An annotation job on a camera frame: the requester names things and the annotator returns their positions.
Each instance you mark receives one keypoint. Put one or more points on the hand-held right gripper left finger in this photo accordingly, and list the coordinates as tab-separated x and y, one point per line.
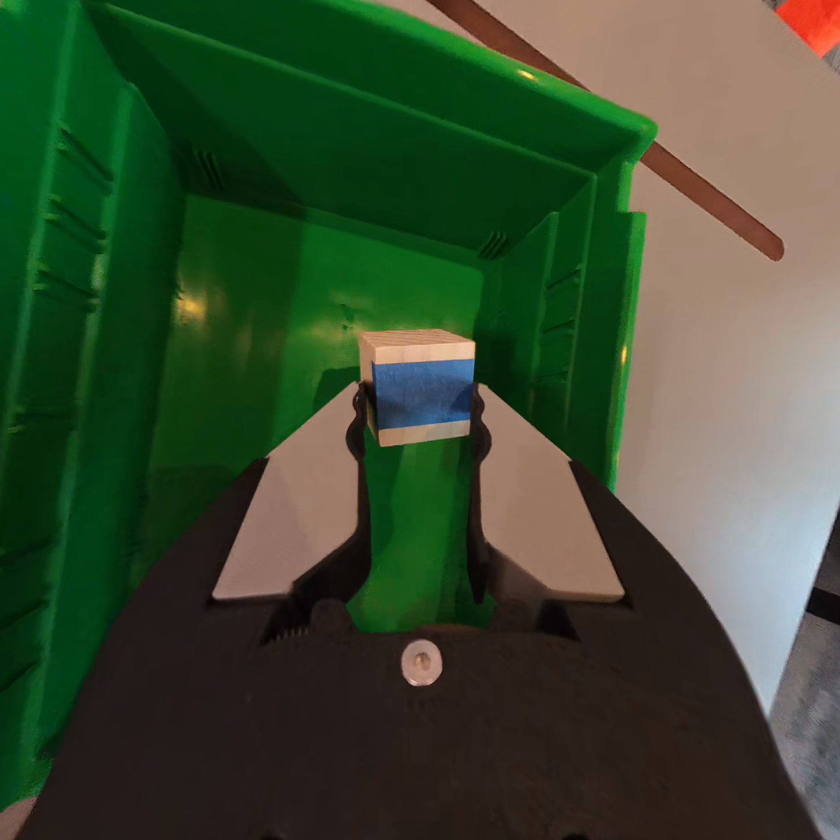
295	518

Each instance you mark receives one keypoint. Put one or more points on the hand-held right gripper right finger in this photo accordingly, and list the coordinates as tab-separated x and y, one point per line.
544	518

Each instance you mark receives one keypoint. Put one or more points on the blue-striped wooden cube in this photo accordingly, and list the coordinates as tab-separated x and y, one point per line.
420	394

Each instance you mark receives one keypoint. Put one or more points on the green plastic bin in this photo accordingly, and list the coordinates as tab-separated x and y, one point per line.
262	295

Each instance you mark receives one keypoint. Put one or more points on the orange traffic cone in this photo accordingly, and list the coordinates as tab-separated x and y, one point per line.
814	23

